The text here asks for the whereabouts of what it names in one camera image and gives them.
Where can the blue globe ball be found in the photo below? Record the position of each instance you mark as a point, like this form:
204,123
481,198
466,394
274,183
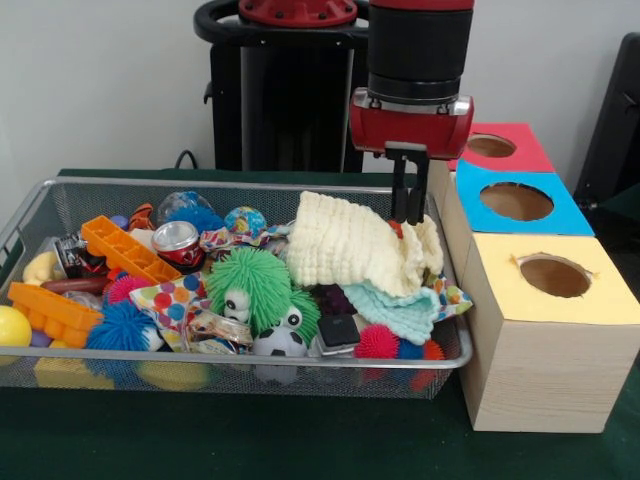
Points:
243,220

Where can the yellow ball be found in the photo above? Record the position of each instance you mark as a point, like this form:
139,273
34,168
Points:
12,326

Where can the orange plastic building block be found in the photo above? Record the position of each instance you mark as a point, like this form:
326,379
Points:
127,250
50,307

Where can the mint green cloth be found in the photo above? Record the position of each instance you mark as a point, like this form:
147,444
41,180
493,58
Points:
395,310

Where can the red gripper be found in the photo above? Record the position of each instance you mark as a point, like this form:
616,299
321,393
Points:
410,127

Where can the green spiky toy with eyes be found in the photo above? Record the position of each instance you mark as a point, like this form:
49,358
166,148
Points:
255,280

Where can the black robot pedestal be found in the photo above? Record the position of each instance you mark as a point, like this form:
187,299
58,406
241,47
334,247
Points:
290,125

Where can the black and white soccer ball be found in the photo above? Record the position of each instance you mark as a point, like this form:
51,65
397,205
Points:
279,342

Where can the blue spiky ball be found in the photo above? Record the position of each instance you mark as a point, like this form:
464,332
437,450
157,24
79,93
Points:
120,327

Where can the crushed red soda can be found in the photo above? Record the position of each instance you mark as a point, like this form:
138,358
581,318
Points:
175,242

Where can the shallow clear mesh bin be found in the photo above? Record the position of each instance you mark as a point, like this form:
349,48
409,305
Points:
320,385

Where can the wooden box with three holes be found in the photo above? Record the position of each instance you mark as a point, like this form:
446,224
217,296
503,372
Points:
540,370

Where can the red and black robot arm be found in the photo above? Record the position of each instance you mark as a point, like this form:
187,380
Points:
417,45

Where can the cream knitted cloth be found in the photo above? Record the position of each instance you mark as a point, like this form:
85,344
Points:
340,245

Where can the dark green table cloth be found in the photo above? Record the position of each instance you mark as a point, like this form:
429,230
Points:
200,440

